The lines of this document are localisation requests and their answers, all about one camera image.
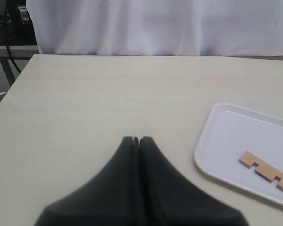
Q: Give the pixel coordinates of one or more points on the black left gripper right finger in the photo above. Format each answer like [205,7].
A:
[172,200]

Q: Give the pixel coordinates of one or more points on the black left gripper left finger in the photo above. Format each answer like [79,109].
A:
[111,198]

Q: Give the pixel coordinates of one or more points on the wooden notched puzzle piece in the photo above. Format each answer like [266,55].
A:
[263,168]

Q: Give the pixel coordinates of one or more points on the white plastic tray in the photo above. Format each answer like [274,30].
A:
[229,132]

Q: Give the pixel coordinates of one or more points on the white cloth backdrop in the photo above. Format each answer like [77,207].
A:
[158,27]

